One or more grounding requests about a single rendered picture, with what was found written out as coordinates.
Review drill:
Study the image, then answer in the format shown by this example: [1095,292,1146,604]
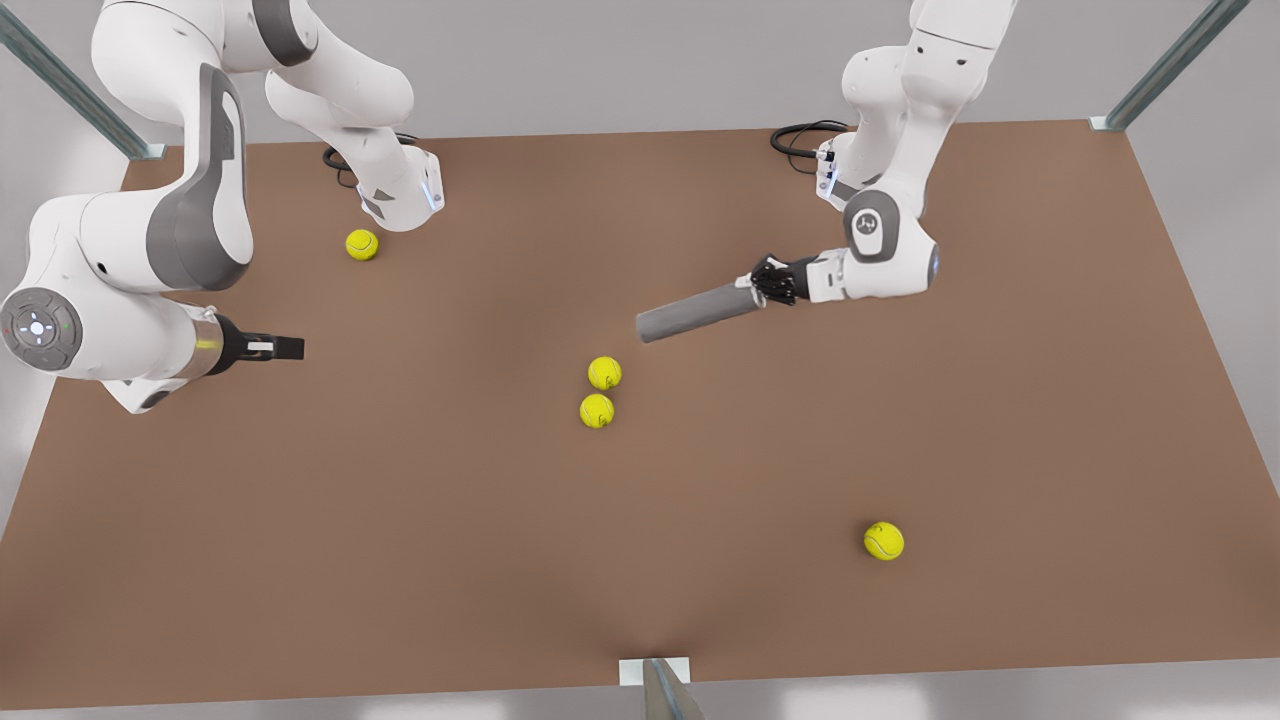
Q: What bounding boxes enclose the grey tennis tube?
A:
[636,282,769,344]

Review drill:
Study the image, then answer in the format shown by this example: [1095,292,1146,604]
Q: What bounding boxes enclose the black cable loop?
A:
[770,120,851,176]
[322,132,421,190]

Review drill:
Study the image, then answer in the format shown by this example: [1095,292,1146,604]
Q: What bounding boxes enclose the silver frame post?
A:
[1090,0,1253,133]
[619,657,707,720]
[0,5,166,162]

